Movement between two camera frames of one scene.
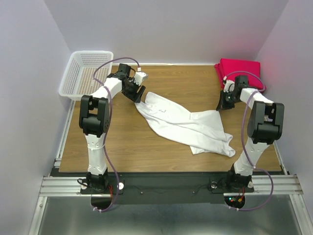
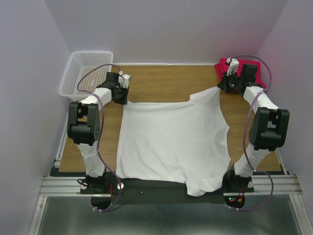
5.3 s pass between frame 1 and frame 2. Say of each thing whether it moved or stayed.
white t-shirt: moved
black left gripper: moved
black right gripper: moved
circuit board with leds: stayed
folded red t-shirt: stayed
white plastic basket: stayed
